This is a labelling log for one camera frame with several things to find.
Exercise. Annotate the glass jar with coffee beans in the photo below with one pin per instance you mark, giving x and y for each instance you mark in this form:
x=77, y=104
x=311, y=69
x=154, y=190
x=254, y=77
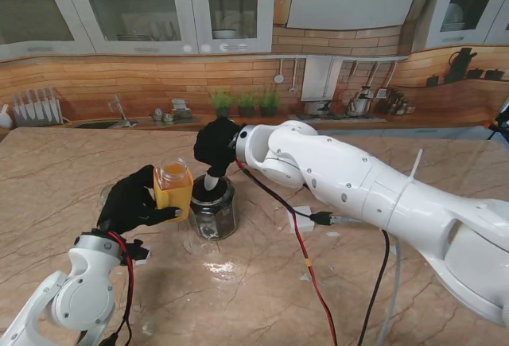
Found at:
x=214, y=214

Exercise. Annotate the white plastic spoon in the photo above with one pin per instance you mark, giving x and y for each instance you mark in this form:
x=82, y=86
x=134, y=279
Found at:
x=209, y=183

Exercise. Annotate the black tripod with orange clip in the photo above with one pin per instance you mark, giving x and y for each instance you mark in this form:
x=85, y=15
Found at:
x=502, y=121

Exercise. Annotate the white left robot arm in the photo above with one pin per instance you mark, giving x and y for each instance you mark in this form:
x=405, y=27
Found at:
x=67, y=294

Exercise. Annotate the printed kitchen backdrop banner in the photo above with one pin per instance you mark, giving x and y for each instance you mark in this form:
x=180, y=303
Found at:
x=159, y=79

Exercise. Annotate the domed glass jar lid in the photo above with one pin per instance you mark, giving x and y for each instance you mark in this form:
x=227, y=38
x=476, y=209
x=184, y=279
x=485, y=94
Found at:
x=104, y=199

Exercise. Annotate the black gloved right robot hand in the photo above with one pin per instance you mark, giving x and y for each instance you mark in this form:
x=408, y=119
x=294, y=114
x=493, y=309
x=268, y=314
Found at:
x=216, y=143

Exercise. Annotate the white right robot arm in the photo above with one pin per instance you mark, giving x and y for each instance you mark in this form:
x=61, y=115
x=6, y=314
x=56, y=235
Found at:
x=378, y=195

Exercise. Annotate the white square jar lid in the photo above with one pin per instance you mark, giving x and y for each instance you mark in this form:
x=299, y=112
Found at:
x=304, y=222

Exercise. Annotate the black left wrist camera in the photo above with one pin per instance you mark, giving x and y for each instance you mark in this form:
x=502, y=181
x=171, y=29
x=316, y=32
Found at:
x=133, y=251

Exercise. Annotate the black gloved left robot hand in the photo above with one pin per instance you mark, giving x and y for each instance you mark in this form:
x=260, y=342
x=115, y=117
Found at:
x=127, y=207

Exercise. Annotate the yellow coffee jar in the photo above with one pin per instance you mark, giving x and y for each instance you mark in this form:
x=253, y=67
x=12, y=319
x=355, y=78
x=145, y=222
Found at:
x=175, y=195

